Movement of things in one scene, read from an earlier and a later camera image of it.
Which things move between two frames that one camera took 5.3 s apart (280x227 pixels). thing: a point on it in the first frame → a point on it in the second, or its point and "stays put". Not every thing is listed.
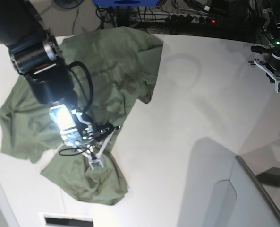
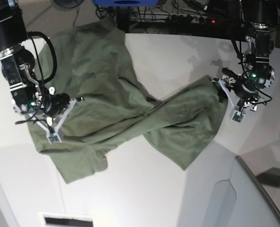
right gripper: (279, 51) → (254, 76)
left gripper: (82, 134) → (29, 100)
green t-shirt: (112, 70) → (90, 60)
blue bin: (126, 3) stays put
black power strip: (189, 19) stays put
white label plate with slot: (51, 219) stays put
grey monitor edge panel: (255, 206) stays put
